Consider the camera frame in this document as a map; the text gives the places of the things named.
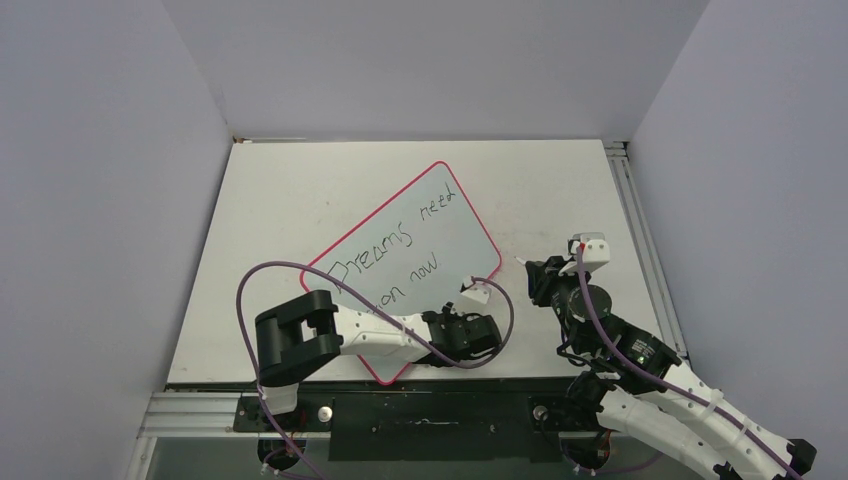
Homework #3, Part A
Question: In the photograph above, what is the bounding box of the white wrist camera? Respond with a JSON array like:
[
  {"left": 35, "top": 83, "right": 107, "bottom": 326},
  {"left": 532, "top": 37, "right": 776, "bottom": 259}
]
[
  {"left": 558, "top": 232, "right": 611, "bottom": 276},
  {"left": 453, "top": 276, "right": 491, "bottom": 315}
]

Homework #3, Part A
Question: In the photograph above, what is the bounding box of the purple cable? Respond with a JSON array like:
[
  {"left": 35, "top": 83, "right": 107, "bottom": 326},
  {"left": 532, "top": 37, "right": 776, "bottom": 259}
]
[
  {"left": 236, "top": 261, "right": 516, "bottom": 480},
  {"left": 574, "top": 243, "right": 803, "bottom": 480}
]

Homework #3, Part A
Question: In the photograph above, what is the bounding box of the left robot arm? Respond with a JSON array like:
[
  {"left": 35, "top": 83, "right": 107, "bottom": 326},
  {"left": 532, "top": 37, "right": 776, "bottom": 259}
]
[{"left": 255, "top": 290, "right": 503, "bottom": 431}]

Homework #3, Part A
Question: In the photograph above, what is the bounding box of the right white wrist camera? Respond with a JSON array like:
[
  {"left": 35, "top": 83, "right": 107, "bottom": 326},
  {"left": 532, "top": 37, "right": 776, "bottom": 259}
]
[{"left": 558, "top": 232, "right": 611, "bottom": 276}]

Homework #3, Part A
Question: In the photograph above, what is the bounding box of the pink-framed whiteboard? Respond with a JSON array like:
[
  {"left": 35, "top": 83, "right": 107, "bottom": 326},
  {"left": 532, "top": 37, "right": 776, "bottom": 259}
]
[{"left": 299, "top": 160, "right": 503, "bottom": 387}]

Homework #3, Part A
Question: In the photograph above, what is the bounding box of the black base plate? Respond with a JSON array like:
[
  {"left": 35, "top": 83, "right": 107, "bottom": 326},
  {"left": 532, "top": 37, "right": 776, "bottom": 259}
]
[{"left": 232, "top": 377, "right": 611, "bottom": 463}]

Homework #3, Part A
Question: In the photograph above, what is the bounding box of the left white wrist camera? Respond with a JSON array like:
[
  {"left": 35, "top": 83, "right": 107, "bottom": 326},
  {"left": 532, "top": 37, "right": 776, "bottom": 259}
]
[{"left": 453, "top": 276, "right": 491, "bottom": 315}]

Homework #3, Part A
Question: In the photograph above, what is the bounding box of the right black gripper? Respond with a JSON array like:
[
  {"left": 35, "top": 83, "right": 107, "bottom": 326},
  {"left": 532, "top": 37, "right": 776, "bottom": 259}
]
[{"left": 526, "top": 254, "right": 590, "bottom": 354}]

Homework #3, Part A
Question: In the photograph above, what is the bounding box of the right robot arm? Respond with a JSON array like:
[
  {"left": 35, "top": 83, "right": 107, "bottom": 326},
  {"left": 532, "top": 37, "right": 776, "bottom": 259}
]
[{"left": 523, "top": 256, "right": 817, "bottom": 479}]

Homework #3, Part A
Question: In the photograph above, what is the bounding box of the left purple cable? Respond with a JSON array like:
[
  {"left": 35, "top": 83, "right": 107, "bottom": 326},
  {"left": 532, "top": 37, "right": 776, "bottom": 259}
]
[{"left": 236, "top": 261, "right": 516, "bottom": 480}]

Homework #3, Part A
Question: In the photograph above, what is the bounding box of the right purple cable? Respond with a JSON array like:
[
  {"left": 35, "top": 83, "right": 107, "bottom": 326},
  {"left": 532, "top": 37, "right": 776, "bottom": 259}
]
[{"left": 574, "top": 243, "right": 803, "bottom": 480}]

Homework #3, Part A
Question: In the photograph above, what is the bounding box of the aluminium rail right side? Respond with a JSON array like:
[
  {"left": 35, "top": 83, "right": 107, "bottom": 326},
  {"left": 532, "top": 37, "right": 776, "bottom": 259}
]
[{"left": 603, "top": 141, "right": 690, "bottom": 362}]

